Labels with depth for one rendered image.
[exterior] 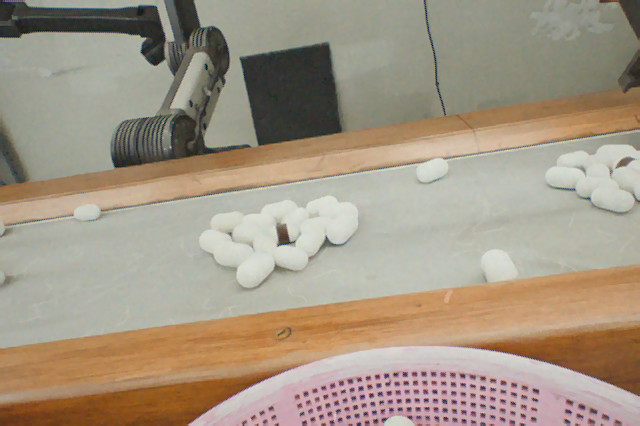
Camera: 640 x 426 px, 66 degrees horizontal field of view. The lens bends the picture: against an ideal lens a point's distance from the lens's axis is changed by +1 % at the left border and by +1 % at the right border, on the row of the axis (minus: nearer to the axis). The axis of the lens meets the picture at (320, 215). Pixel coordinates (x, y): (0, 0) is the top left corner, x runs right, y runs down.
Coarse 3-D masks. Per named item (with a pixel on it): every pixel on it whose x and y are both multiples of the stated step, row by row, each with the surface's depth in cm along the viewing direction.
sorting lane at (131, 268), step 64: (256, 192) 59; (320, 192) 55; (384, 192) 52; (448, 192) 49; (512, 192) 47; (576, 192) 45; (0, 256) 54; (64, 256) 51; (128, 256) 48; (192, 256) 46; (320, 256) 41; (384, 256) 40; (448, 256) 38; (512, 256) 37; (576, 256) 35; (0, 320) 41; (64, 320) 39; (128, 320) 37; (192, 320) 36
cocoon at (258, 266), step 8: (256, 256) 39; (264, 256) 39; (272, 256) 40; (248, 264) 38; (256, 264) 38; (264, 264) 38; (272, 264) 39; (240, 272) 38; (248, 272) 37; (256, 272) 38; (264, 272) 38; (240, 280) 38; (248, 280) 37; (256, 280) 38
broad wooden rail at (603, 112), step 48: (576, 96) 65; (624, 96) 61; (288, 144) 67; (336, 144) 63; (384, 144) 60; (432, 144) 59; (480, 144) 58; (528, 144) 58; (0, 192) 69; (48, 192) 65; (96, 192) 63; (144, 192) 62; (192, 192) 61
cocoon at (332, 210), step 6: (330, 204) 46; (336, 204) 46; (342, 204) 45; (348, 204) 45; (324, 210) 46; (330, 210) 45; (336, 210) 45; (342, 210) 45; (348, 210) 45; (354, 210) 45; (330, 216) 45; (336, 216) 45
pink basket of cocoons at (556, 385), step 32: (384, 352) 25; (416, 352) 24; (448, 352) 24; (480, 352) 24; (288, 384) 24; (320, 384) 25; (352, 384) 25; (384, 384) 25; (416, 384) 25; (448, 384) 24; (480, 384) 24; (544, 384) 22; (576, 384) 21; (608, 384) 21; (224, 416) 23; (256, 416) 24; (288, 416) 24; (352, 416) 25; (384, 416) 25; (448, 416) 24; (480, 416) 24; (512, 416) 23; (544, 416) 22; (576, 416) 22
